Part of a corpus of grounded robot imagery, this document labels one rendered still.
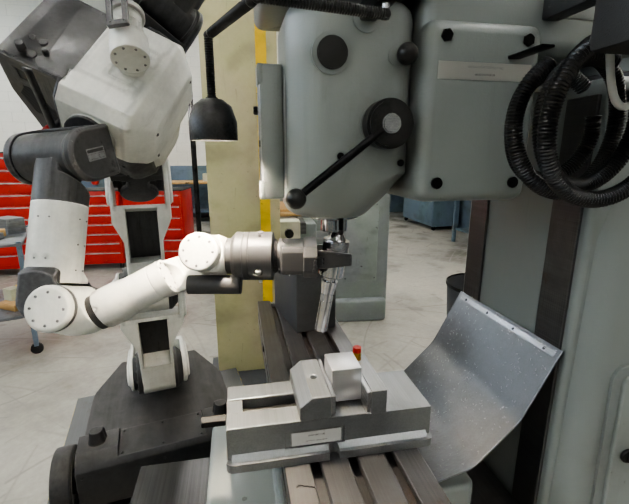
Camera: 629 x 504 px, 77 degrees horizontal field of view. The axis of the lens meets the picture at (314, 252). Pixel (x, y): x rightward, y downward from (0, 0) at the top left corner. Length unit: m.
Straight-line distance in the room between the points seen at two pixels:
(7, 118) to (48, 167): 9.91
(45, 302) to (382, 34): 0.66
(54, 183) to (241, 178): 1.68
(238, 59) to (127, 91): 1.59
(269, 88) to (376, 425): 0.58
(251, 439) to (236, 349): 2.01
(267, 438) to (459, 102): 0.60
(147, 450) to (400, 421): 0.83
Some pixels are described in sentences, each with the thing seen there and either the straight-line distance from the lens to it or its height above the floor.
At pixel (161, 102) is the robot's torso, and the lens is 0.93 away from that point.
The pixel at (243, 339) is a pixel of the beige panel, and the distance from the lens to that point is 2.67.
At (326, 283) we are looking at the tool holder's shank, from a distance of 0.73.
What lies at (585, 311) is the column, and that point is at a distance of 0.80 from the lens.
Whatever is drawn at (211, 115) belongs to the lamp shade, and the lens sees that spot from 0.62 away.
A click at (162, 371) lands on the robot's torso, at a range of 1.47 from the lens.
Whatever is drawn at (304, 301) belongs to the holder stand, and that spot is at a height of 1.02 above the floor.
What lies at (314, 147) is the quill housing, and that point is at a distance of 0.60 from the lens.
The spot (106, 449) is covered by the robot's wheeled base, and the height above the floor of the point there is 0.61.
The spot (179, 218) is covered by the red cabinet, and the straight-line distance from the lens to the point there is 5.23.
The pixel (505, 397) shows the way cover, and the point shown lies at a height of 0.97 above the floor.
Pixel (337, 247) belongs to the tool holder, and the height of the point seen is 1.25.
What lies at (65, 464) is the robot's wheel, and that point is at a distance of 1.41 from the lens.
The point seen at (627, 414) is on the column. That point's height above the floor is 0.98.
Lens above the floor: 1.41
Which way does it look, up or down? 14 degrees down
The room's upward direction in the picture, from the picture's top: straight up
